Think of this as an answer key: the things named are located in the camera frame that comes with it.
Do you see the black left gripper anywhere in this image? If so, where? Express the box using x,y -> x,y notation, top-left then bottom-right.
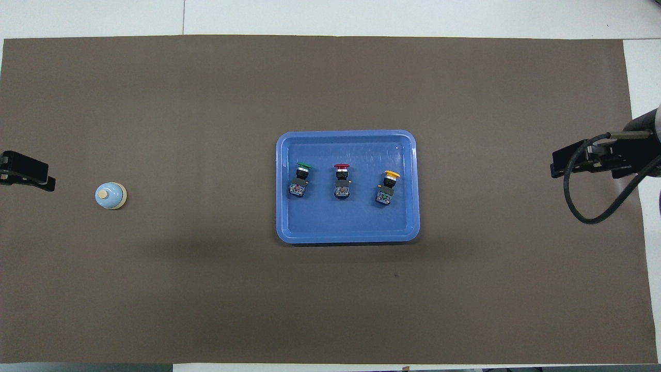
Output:
0,151 -> 56,192

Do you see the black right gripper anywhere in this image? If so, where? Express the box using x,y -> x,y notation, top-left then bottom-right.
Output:
550,135 -> 661,179

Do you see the yellow push button switch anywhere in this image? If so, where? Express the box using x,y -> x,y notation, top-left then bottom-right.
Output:
375,170 -> 401,206

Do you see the red push button switch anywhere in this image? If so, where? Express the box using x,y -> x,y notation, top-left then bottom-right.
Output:
333,164 -> 352,199

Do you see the green push button switch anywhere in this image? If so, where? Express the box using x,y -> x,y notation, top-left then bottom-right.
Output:
289,162 -> 314,198

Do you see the light blue call bell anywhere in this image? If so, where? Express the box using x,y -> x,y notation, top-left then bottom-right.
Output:
95,183 -> 128,211

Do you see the blue plastic tray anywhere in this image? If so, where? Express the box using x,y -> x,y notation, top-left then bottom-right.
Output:
276,130 -> 420,244

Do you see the brown table mat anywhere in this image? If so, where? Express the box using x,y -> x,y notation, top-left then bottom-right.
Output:
0,35 -> 659,365

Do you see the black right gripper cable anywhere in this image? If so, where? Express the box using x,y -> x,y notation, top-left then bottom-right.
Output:
562,132 -> 661,225

